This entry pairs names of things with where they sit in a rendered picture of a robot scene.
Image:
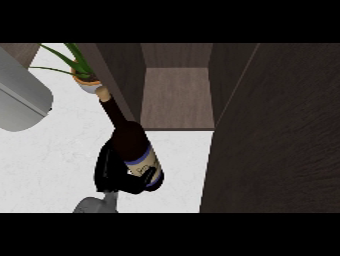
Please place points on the dark wine bottle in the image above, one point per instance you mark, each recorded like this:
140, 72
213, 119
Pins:
130, 143

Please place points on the brown wooden cabinet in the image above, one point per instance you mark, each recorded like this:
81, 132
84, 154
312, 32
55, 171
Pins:
176, 100

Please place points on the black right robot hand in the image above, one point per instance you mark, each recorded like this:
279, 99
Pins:
108, 173

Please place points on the rounded grey appliance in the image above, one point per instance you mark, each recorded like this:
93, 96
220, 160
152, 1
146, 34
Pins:
10, 93

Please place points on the green potted plant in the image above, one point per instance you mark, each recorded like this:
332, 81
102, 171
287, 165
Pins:
81, 71

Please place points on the dark wooden cabinet door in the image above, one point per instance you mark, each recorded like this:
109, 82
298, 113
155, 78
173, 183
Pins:
285, 133

